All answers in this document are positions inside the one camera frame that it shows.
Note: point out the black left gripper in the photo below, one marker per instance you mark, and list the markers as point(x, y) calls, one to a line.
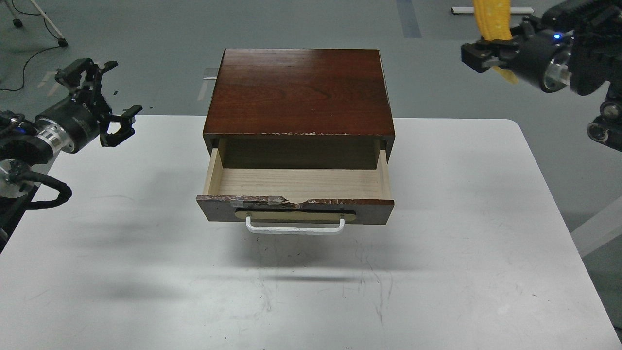
point(70, 124)

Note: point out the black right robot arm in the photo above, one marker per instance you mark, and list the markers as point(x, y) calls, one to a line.
point(575, 44)

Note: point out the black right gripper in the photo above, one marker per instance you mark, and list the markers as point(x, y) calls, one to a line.
point(540, 58)

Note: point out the wooden drawer with white handle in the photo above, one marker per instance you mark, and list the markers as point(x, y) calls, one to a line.
point(297, 201)

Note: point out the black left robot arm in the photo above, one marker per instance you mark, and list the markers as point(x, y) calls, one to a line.
point(24, 185)

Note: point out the dark wooden cabinet box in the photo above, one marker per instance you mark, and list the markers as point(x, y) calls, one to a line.
point(300, 93)

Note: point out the yellow corn cob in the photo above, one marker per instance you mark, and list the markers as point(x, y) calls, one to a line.
point(493, 19)

